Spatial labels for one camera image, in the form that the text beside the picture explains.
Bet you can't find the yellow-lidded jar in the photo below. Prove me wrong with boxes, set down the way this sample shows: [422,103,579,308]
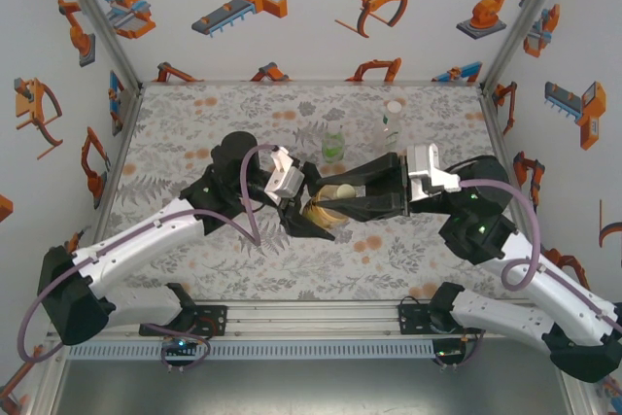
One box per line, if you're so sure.
[300,183,352,232]

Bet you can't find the small clear bottle lime label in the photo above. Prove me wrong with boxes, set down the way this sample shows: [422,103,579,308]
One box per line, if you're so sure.
[320,123,347,164]

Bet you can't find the clear bottle green white label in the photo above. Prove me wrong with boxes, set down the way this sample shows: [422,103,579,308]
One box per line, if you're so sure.
[371,98,405,154]

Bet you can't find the floral patterned table cover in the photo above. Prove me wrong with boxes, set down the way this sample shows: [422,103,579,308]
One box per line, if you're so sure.
[94,82,536,302]

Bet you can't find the aluminium frame side bar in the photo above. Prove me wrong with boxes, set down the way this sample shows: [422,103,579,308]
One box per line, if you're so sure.
[91,86,146,241]
[478,86,536,260]

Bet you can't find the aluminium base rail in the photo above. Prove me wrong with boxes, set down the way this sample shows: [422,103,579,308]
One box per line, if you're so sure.
[140,298,492,339]

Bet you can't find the white slotted cable duct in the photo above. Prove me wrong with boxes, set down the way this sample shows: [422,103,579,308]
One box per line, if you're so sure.
[65,340,437,362]

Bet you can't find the aluminium frame post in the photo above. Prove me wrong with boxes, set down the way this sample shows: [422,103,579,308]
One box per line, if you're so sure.
[48,0,147,93]
[558,370,600,415]
[28,336,69,415]
[478,0,579,95]

